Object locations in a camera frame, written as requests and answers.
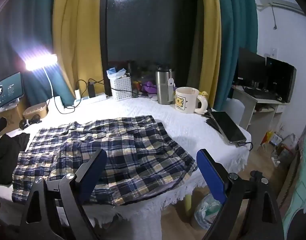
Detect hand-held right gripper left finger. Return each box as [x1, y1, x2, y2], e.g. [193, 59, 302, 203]
[19, 149, 107, 240]

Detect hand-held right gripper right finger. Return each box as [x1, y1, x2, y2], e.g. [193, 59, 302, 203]
[196, 149, 285, 240]

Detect blue plaid pants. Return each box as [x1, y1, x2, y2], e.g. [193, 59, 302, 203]
[12, 115, 197, 206]

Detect plastic bag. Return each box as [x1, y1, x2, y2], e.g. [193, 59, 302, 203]
[194, 194, 223, 230]

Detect white textured tablecloth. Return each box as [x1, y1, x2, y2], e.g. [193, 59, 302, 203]
[0, 95, 252, 240]

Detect white computer desk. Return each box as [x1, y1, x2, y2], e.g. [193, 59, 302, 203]
[232, 85, 286, 143]

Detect white power strip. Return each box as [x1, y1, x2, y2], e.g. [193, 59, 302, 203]
[74, 94, 107, 104]

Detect cream bear mug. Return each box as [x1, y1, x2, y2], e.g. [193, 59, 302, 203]
[174, 87, 209, 114]

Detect beige plastic container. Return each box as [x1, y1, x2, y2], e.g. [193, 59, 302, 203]
[23, 102, 49, 120]

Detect black cloth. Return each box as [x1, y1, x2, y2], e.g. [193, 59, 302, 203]
[0, 132, 31, 185]

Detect white woven basket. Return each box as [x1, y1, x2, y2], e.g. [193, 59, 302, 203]
[110, 76, 132, 101]

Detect cardboard box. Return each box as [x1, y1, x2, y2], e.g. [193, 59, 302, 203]
[0, 100, 26, 133]

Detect stainless steel tumbler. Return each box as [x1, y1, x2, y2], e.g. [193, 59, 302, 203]
[155, 66, 175, 105]

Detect purple toy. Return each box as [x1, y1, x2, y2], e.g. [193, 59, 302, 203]
[141, 81, 157, 94]

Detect blue tissue packs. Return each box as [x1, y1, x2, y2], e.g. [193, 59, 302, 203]
[106, 67, 127, 80]

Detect white tablet stand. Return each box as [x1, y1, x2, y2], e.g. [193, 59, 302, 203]
[0, 99, 20, 111]

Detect black computer monitor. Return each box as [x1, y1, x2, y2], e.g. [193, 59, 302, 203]
[237, 47, 267, 87]
[264, 57, 297, 103]

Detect tablet with teal screen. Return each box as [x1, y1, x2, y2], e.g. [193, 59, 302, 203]
[0, 72, 24, 112]

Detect white desk lamp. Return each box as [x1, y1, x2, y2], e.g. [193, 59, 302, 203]
[25, 54, 66, 112]

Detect yellow curtain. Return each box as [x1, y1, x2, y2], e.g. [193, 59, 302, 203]
[52, 0, 104, 100]
[190, 0, 222, 110]

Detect teal curtain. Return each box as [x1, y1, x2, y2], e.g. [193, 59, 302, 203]
[214, 0, 258, 112]
[0, 0, 76, 108]

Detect dark window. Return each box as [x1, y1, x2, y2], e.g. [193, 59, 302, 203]
[100, 0, 206, 67]

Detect white air conditioner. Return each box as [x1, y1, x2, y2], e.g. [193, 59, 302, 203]
[255, 0, 303, 14]

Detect black lamp cable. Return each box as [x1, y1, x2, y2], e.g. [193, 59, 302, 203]
[46, 97, 76, 115]

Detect coiled black cable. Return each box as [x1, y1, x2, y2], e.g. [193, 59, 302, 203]
[20, 114, 42, 130]

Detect black charger cable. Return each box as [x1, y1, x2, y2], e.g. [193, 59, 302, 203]
[75, 79, 90, 92]

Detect black adapter cable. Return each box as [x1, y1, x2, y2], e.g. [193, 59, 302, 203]
[94, 78, 132, 92]

